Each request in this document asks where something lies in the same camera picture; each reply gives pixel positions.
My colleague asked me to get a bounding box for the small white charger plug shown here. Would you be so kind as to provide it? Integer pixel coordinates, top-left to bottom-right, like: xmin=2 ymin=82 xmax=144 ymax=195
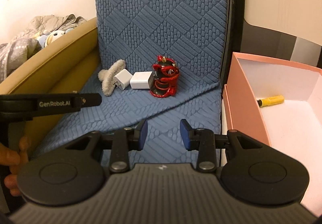
xmin=113 ymin=68 xmax=133 ymax=90

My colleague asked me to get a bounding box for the red black dragon figurine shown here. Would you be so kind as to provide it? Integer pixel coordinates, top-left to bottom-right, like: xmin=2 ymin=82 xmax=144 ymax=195
xmin=150 ymin=55 xmax=180 ymax=98

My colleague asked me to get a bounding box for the pink cardboard box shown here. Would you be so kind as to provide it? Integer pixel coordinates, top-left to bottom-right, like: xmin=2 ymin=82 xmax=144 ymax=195
xmin=223 ymin=53 xmax=321 ymax=216

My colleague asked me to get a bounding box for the blue textured seat cushion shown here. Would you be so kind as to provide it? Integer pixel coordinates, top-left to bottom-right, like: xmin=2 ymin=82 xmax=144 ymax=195
xmin=33 ymin=0 xmax=228 ymax=164

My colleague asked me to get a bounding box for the white fluffy hair claw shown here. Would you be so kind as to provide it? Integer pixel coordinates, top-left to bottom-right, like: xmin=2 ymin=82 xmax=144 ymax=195
xmin=98 ymin=59 xmax=126 ymax=96

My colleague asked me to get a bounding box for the white penguin plush toy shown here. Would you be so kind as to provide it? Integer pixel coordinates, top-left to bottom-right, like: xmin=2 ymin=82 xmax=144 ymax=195
xmin=36 ymin=28 xmax=74 ymax=48

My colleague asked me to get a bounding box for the white square power adapter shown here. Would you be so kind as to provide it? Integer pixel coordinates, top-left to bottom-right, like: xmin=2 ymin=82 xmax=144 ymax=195
xmin=130 ymin=71 xmax=154 ymax=90

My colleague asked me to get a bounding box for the person's left hand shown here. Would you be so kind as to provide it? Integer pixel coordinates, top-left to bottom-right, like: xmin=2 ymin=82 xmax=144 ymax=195
xmin=1 ymin=136 xmax=31 ymax=197

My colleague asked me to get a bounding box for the grey quilted blanket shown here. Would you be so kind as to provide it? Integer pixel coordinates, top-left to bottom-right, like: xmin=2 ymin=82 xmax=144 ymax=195
xmin=1 ymin=14 xmax=86 ymax=81

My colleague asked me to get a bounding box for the yellow handled screwdriver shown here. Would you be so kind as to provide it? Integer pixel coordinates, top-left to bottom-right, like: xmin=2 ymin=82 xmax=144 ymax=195
xmin=257 ymin=95 xmax=285 ymax=108

